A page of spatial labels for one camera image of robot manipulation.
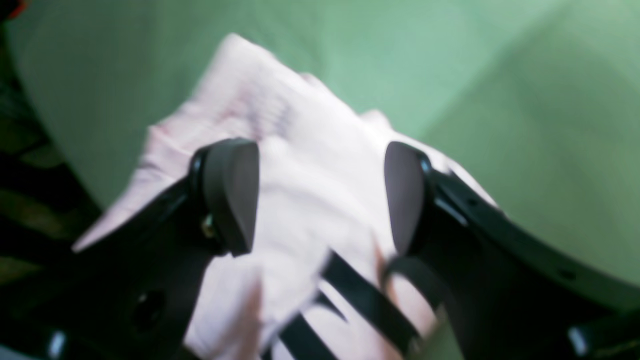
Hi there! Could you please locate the grey-green table cloth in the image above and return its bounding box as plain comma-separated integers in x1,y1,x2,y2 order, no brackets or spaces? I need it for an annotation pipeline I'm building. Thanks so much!
5,0,640,360

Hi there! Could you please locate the pink t-shirt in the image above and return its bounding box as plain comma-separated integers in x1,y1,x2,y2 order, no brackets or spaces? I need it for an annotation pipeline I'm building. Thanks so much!
73,34,498,360

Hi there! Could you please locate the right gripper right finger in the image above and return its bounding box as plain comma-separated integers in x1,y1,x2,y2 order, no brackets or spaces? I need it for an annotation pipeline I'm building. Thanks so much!
384,141,640,360

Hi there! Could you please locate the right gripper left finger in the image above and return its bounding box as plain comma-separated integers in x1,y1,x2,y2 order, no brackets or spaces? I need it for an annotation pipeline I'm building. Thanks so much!
0,137,259,360

